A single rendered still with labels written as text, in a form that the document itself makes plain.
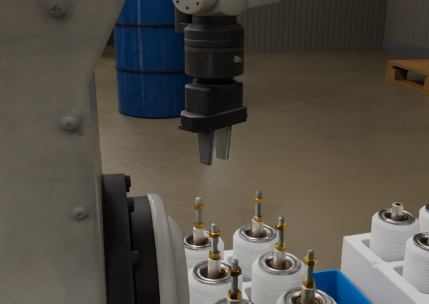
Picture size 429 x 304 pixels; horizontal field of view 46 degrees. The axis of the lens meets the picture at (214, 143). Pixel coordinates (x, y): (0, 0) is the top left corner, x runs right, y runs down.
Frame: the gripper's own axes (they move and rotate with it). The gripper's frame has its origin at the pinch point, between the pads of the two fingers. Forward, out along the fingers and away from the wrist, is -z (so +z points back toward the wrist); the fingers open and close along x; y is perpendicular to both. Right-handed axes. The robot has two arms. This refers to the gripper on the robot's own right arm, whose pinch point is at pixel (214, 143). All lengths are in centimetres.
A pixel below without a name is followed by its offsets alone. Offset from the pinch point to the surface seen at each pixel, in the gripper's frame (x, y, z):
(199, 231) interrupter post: -5.7, -9.1, -20.5
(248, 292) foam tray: -9.4, 0.0, -31.4
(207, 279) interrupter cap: 2.6, 0.8, -22.7
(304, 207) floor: -82, -34, -48
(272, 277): -5.9, 7.9, -23.3
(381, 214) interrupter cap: -40.9, 10.5, -22.7
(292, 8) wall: -442, -289, 2
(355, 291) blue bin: -30.9, 10.9, -36.6
